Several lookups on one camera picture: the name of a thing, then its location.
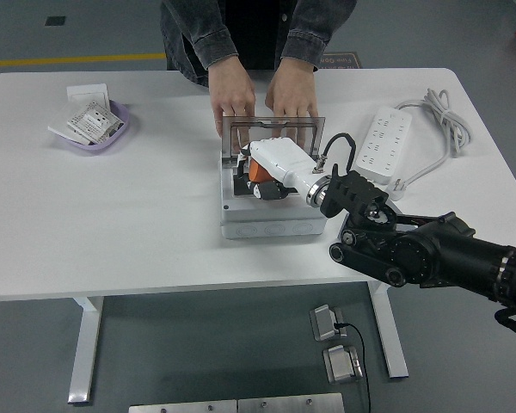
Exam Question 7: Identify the white flat card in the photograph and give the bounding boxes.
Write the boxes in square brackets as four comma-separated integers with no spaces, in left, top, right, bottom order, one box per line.
[47,102,87,143]

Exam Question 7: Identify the grey metal plate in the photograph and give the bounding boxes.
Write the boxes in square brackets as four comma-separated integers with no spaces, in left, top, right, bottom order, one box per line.
[128,399,238,413]
[236,392,345,413]

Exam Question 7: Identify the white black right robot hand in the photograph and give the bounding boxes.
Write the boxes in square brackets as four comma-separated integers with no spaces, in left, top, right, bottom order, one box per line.
[231,138,323,201]

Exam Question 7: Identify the black pedal cable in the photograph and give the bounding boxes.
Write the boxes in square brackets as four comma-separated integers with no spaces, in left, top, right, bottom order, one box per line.
[333,321,371,413]

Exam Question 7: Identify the white switch plate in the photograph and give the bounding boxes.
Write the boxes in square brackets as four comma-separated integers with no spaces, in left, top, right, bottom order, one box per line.
[66,84,112,108]

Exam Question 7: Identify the silver foot pedal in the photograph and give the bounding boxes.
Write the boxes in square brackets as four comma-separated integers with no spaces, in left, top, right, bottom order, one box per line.
[309,304,348,342]
[322,343,365,385]

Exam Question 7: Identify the yellow floor tape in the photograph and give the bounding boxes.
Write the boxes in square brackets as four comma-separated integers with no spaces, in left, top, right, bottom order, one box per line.
[0,52,167,69]

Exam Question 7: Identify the person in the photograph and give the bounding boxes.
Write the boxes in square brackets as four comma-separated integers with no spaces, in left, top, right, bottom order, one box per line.
[160,0,358,154]

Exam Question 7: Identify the packaged white socket panel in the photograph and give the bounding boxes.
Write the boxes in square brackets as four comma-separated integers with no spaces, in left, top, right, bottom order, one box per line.
[67,101,122,145]

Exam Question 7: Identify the person's left hand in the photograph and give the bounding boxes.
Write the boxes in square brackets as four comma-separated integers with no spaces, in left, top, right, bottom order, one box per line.
[264,59,319,150]

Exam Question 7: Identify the orange cylinder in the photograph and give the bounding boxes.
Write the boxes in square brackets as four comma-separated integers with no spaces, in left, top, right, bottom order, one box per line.
[248,157,277,184]

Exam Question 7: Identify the person's right hand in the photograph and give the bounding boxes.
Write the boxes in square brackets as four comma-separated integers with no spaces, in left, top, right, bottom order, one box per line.
[208,59,257,154]

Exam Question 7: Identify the white table leg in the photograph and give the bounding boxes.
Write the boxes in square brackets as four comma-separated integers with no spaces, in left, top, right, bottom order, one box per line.
[67,295,105,404]
[366,279,409,379]

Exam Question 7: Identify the dark floor sign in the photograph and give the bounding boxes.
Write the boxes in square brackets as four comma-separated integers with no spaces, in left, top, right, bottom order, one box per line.
[317,52,363,70]

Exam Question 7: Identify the white power strip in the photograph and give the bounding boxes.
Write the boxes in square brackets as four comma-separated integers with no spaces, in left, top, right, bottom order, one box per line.
[354,106,414,185]

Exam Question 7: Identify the grey junction box clear lid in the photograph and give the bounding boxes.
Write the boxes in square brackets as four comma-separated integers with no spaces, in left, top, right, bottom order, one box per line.
[218,114,330,240]

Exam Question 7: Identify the white power cord with plug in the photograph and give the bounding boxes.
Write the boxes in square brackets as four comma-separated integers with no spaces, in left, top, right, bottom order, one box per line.
[384,88,473,202]

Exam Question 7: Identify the purple tray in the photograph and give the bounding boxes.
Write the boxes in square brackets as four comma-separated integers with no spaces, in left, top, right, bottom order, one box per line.
[55,98,131,152]

